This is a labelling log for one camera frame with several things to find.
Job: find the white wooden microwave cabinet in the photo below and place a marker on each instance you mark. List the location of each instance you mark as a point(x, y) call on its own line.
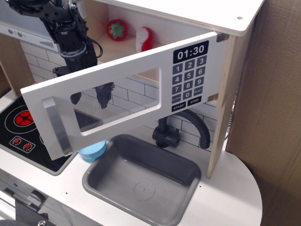
point(174, 20)

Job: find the light blue bowl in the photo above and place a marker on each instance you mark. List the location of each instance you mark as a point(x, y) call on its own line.
point(93, 152)

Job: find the dark grey toy faucet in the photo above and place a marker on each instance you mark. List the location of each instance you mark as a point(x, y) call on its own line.
point(172, 129)

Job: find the grey oven door handle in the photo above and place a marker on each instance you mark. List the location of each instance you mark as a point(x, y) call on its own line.
point(34, 199)

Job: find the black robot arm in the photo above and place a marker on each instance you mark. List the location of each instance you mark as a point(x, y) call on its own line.
point(66, 27)

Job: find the red toy tomato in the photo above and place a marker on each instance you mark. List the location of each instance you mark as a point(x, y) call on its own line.
point(117, 30)

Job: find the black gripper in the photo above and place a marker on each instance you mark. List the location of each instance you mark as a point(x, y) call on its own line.
point(77, 61)

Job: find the red white toy food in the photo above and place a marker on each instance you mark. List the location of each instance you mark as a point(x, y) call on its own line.
point(144, 39)

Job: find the brown cardboard box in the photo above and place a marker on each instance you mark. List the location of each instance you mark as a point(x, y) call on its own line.
point(266, 129)

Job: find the black toy stovetop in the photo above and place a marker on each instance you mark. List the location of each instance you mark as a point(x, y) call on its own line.
point(20, 137)

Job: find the white toy microwave door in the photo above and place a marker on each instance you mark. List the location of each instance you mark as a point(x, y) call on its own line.
point(148, 86)

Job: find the grey microwave door handle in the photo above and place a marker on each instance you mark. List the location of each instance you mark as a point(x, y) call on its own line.
point(57, 125)

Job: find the grey toy sink basin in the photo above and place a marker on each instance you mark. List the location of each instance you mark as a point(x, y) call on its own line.
point(148, 182)

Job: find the grey range hood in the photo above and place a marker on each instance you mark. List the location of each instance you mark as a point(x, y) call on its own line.
point(25, 28)

